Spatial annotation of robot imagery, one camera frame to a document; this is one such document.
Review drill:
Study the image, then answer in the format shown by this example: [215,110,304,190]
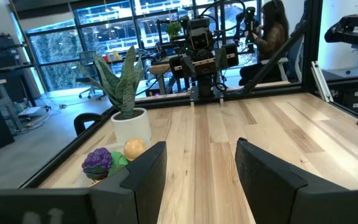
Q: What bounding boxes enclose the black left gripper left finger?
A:
[0,141,168,224]

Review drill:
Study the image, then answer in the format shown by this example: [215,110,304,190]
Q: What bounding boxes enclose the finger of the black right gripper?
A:
[168,55,196,79]
[216,43,239,70]

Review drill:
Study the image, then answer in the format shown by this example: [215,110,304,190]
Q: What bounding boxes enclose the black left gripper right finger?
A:
[234,138,358,224]

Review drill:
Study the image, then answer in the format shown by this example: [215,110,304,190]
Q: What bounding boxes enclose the green oval toy vegetable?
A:
[108,151,130,177]

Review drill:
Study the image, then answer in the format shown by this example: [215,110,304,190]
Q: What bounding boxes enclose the purple toy grape bunch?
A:
[81,147,114,182]

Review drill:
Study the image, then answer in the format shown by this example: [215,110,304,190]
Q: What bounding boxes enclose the tan toy potato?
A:
[123,138,149,162]

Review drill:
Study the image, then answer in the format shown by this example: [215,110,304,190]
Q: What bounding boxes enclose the small green potted plant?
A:
[165,21,183,41]

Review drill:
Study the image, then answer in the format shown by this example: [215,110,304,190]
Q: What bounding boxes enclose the person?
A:
[239,0,290,86]

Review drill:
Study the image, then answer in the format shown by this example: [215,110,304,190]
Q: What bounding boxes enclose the white chair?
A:
[261,18,304,82]

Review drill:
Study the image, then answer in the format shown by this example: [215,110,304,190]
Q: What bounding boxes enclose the green snake plant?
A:
[78,45,147,119]

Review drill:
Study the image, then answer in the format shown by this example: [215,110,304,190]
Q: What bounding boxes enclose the white plant pot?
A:
[110,107,152,144]

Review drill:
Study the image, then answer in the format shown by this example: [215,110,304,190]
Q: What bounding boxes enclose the grey office chair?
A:
[75,50,105,100]

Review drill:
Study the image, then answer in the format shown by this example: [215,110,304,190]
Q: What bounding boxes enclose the black chair back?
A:
[73,113,104,136]

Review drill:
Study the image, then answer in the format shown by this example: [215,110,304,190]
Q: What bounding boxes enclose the white aluminium bars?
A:
[310,60,334,103]

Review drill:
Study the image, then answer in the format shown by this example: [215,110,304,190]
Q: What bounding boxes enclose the black labelled boxes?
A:
[334,86,358,119]

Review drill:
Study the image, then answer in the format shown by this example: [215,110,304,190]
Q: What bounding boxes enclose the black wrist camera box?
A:
[188,17,211,51]

